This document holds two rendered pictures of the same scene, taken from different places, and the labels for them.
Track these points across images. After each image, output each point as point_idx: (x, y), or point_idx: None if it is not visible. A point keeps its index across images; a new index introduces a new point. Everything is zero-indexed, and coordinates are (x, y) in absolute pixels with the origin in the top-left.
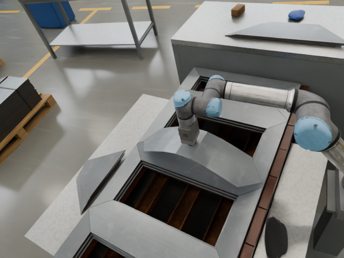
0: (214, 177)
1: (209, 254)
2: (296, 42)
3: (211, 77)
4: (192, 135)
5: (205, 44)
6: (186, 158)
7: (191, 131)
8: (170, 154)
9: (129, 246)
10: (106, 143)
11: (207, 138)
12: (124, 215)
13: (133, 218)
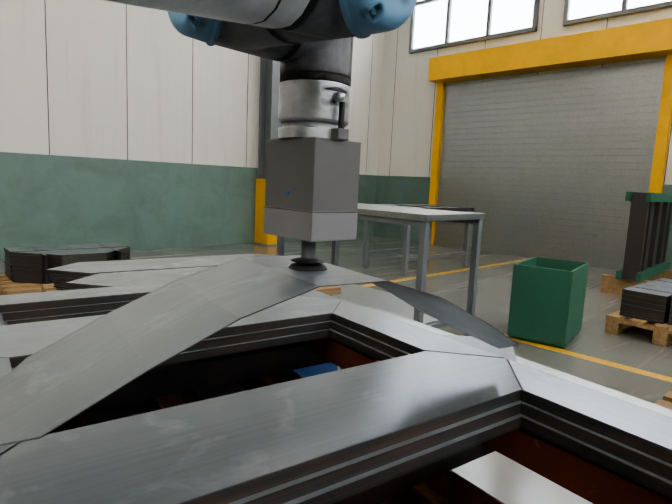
0: (180, 424)
1: (19, 349)
2: None
3: None
4: (267, 174)
5: None
6: (349, 405)
7: (270, 150)
8: (402, 388)
9: None
10: (585, 386)
11: (282, 284)
12: (276, 313)
13: (253, 317)
